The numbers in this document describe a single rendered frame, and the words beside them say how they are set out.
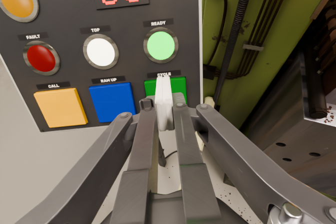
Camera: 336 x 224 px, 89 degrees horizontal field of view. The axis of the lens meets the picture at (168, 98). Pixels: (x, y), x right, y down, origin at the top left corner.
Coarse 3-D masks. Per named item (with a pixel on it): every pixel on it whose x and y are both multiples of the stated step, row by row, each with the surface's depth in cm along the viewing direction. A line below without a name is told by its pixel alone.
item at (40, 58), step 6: (30, 48) 28; (36, 48) 28; (42, 48) 28; (30, 54) 28; (36, 54) 28; (42, 54) 28; (48, 54) 28; (30, 60) 28; (36, 60) 28; (42, 60) 28; (48, 60) 28; (54, 60) 29; (36, 66) 29; (42, 66) 29; (48, 66) 29
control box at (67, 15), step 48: (0, 0) 25; (48, 0) 25; (96, 0) 25; (144, 0) 25; (192, 0) 26; (0, 48) 28; (48, 48) 28; (144, 48) 28; (192, 48) 29; (144, 96) 32; (192, 96) 32
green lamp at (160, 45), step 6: (150, 36) 27; (156, 36) 27; (162, 36) 27; (168, 36) 27; (150, 42) 28; (156, 42) 28; (162, 42) 28; (168, 42) 28; (150, 48) 28; (156, 48) 28; (162, 48) 28; (168, 48) 28; (156, 54) 29; (162, 54) 29; (168, 54) 29
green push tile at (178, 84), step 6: (174, 78) 30; (180, 78) 30; (144, 84) 30; (150, 84) 30; (174, 84) 31; (180, 84) 31; (150, 90) 31; (174, 90) 31; (180, 90) 31; (186, 96) 32; (186, 102) 32
